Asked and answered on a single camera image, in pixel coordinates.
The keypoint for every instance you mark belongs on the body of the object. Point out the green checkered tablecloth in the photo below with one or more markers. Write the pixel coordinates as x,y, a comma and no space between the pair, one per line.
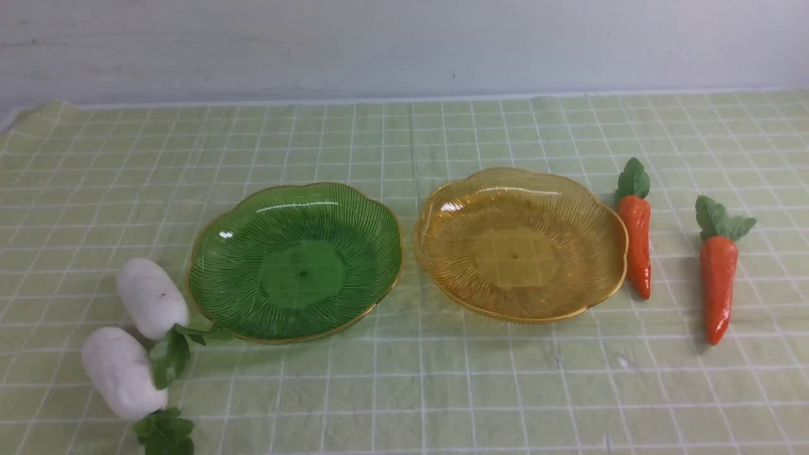
84,190

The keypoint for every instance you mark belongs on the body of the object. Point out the amber glass plate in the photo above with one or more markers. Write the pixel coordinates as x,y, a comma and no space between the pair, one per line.
531,248

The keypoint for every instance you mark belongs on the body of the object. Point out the white radish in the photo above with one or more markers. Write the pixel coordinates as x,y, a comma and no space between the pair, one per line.
120,370
160,313

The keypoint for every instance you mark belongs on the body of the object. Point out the green glass plate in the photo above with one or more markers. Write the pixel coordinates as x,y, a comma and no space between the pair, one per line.
293,263

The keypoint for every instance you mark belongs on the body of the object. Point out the orange carrot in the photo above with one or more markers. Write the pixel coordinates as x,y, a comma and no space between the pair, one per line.
633,187
719,257

